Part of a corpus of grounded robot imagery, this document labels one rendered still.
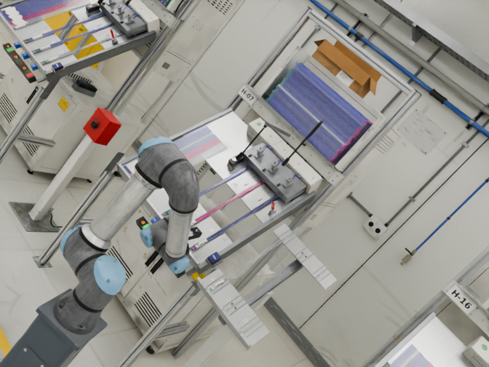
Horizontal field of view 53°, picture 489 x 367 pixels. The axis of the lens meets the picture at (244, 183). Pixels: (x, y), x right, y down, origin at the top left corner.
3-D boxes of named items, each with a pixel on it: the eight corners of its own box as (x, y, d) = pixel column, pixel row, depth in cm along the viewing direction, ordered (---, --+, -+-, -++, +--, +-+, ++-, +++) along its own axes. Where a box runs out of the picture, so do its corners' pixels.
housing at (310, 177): (305, 202, 249) (311, 186, 237) (244, 140, 269) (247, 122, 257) (316, 194, 252) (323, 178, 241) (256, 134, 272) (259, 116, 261)
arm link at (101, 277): (85, 312, 153) (110, 282, 150) (66, 279, 159) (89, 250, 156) (113, 309, 163) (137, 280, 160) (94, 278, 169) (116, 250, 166)
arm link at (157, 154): (68, 281, 158) (178, 156, 148) (49, 247, 165) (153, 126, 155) (94, 282, 168) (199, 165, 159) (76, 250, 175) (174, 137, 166)
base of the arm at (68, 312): (78, 341, 155) (95, 320, 153) (44, 309, 157) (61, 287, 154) (102, 322, 170) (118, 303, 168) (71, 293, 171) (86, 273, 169)
